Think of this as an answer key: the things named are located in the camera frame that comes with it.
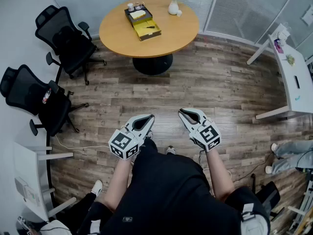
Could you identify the small white ornament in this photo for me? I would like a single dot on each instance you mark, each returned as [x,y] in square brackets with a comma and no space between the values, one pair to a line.
[179,13]

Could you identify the clear glass mug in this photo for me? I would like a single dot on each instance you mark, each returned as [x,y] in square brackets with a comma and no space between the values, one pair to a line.
[139,6]

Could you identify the person's shoe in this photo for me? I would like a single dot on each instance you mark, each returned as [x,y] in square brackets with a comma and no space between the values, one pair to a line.
[171,150]
[149,134]

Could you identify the yellow and black tray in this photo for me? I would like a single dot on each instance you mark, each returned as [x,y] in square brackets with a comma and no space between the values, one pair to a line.
[146,34]

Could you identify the yellow bread-shaped sponge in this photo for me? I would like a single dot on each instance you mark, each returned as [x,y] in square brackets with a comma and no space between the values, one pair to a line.
[137,15]

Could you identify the white metal rack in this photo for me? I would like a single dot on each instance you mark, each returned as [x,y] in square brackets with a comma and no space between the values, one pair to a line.
[304,204]

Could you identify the black phone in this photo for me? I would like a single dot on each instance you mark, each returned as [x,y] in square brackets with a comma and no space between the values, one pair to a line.
[297,81]

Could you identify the small green plant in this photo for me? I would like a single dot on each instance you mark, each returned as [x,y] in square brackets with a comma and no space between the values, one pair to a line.
[290,59]

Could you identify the white vase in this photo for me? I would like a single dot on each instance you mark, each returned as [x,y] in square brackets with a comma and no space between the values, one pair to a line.
[173,8]

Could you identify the white cup with red print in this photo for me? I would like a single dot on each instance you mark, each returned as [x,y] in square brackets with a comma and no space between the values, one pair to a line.
[130,7]

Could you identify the black mesh office chair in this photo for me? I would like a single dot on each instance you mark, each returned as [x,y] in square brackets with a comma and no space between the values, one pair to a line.
[22,89]
[73,48]

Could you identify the black knife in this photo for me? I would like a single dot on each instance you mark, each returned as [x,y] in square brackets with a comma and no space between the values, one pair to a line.
[151,26]

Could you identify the white desk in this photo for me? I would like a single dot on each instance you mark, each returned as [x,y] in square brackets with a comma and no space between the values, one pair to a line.
[27,165]
[291,70]

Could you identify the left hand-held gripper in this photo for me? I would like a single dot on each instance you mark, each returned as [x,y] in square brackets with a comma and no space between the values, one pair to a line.
[123,144]

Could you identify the person's black clothing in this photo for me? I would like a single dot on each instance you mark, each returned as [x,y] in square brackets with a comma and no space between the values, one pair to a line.
[166,192]

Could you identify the person's right shoe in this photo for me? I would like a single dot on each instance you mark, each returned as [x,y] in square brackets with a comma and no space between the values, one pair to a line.
[171,150]

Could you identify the small teal object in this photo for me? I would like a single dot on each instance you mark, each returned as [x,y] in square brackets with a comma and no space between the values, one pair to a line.
[297,98]

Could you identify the round wooden table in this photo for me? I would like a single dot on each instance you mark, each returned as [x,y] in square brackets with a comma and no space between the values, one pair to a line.
[117,33]

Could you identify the bottle with red label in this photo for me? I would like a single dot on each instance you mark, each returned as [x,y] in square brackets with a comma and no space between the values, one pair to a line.
[46,96]

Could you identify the white plastic device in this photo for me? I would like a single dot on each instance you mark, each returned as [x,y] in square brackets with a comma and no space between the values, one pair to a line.
[27,192]

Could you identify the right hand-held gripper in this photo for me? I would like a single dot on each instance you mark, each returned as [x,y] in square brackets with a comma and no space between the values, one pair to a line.
[207,137]

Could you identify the person's right forearm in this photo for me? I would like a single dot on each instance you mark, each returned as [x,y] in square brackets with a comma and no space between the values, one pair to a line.
[218,175]

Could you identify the purple item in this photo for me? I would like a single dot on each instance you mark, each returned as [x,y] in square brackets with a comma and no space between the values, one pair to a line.
[278,46]

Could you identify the person's left forearm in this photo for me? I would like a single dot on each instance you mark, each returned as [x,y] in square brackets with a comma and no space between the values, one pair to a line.
[118,180]

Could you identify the person's left shoe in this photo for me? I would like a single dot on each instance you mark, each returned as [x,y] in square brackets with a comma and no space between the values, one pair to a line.
[149,134]

